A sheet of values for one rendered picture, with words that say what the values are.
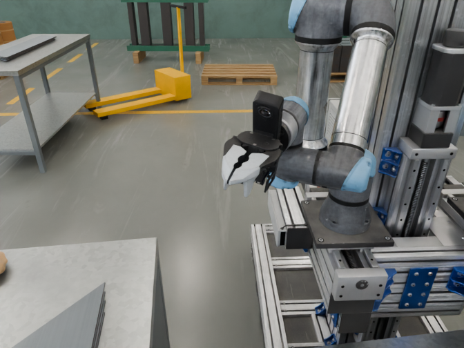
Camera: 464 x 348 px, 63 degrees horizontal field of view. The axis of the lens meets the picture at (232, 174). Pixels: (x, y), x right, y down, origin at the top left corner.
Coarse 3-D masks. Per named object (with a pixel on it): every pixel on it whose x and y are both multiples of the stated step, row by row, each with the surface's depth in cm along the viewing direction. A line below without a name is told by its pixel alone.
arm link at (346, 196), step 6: (366, 150) 107; (366, 156) 103; (372, 156) 104; (372, 162) 102; (372, 168) 102; (372, 174) 103; (372, 180) 105; (324, 186) 109; (330, 192) 110; (336, 192) 107; (342, 192) 106; (348, 192) 105; (354, 192) 104; (366, 192) 105; (336, 198) 108; (342, 198) 106; (348, 198) 106; (354, 198) 105; (360, 198) 106; (366, 198) 107
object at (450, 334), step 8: (408, 336) 121; (416, 336) 121; (424, 336) 121; (432, 336) 121; (440, 336) 121; (448, 336) 121; (456, 336) 121; (344, 344) 119; (352, 344) 119; (360, 344) 119; (368, 344) 119; (376, 344) 119; (384, 344) 119; (392, 344) 119; (400, 344) 119; (408, 344) 119; (416, 344) 119; (424, 344) 119; (432, 344) 119; (440, 344) 119; (448, 344) 119; (456, 344) 119
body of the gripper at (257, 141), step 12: (252, 132) 65; (264, 132) 65; (288, 132) 70; (252, 144) 62; (264, 144) 62; (276, 144) 63; (288, 144) 70; (276, 168) 67; (264, 180) 66; (264, 192) 65
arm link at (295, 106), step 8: (288, 104) 77; (296, 104) 78; (304, 104) 81; (288, 112) 74; (296, 112) 76; (304, 112) 79; (296, 120) 74; (304, 120) 79; (296, 136) 78; (296, 144) 79
